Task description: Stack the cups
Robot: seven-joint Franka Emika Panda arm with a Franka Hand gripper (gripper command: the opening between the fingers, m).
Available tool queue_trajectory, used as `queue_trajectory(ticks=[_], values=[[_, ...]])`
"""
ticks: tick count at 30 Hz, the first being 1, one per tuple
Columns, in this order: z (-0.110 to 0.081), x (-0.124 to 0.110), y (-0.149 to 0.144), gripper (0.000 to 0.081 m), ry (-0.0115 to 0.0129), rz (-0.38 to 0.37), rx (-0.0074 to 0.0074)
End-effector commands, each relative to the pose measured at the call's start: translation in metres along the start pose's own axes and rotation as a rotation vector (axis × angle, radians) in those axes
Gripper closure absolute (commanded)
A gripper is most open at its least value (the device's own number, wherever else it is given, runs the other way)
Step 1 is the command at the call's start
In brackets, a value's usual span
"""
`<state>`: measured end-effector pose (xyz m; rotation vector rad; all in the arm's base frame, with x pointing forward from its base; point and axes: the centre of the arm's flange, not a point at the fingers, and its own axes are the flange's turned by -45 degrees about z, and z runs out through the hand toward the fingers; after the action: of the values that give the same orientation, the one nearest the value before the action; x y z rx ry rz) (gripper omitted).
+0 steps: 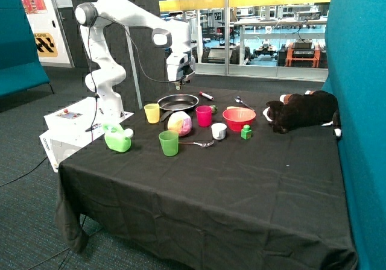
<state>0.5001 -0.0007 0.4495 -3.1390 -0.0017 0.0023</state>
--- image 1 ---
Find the red plastic bowl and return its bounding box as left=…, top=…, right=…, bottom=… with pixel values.
left=223, top=107, right=256, bottom=132

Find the metal spoon back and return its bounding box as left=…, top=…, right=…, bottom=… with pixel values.
left=235, top=96, right=254, bottom=111

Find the black brown plush dog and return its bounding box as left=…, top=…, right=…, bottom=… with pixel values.
left=263, top=90, right=342, bottom=138

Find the red marker pen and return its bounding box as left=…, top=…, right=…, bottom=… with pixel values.
left=199, top=92, right=214, bottom=101

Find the orange black machine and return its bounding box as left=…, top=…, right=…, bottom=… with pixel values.
left=285, top=39, right=320, bottom=68

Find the teal partition right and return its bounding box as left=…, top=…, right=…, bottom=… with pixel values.
left=324, top=0, right=385, bottom=269

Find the teal sofa left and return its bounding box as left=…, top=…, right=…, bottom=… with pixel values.
left=1, top=0, right=50, bottom=97

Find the black pen on base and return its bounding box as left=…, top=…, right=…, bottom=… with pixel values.
left=85, top=124, right=101, bottom=132

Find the green toy watering can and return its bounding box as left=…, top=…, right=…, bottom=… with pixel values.
left=103, top=124, right=134, bottom=152

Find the metal spoon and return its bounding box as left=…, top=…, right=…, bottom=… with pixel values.
left=235, top=96, right=254, bottom=111
left=179, top=140, right=214, bottom=148

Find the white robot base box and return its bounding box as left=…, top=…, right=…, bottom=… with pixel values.
left=40, top=97, right=133, bottom=172

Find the yellow plastic cup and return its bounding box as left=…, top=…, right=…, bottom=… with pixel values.
left=144, top=103, right=160, bottom=124

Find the black yellow sign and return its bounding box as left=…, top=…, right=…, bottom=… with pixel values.
left=34, top=33, right=58, bottom=58

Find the multicolour plush ball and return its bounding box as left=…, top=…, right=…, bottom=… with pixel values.
left=167, top=111, right=192, bottom=137

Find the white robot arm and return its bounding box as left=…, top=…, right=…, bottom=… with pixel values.
left=75, top=0, right=195, bottom=122

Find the black tablecloth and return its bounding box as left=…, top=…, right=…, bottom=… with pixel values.
left=55, top=92, right=359, bottom=269

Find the green plastic cup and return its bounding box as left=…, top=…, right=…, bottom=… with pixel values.
left=159, top=130, right=179, bottom=157

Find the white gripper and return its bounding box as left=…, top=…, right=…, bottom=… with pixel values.
left=166, top=51, right=195, bottom=90

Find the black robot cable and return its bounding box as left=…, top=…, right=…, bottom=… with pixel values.
left=0, top=15, right=185, bottom=188

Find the white small cup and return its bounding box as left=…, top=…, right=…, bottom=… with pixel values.
left=211, top=123, right=227, bottom=140

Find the green toy block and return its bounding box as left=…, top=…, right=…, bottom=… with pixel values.
left=241, top=125, right=252, bottom=140

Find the pink plastic cup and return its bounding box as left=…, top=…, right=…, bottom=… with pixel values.
left=195, top=105, right=212, bottom=127

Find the metal spoon front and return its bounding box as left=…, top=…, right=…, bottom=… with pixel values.
left=179, top=140, right=214, bottom=148

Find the green toy pepper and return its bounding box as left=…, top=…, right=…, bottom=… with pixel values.
left=210, top=105, right=218, bottom=115

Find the black frying pan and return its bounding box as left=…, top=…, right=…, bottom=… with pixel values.
left=157, top=94, right=199, bottom=122

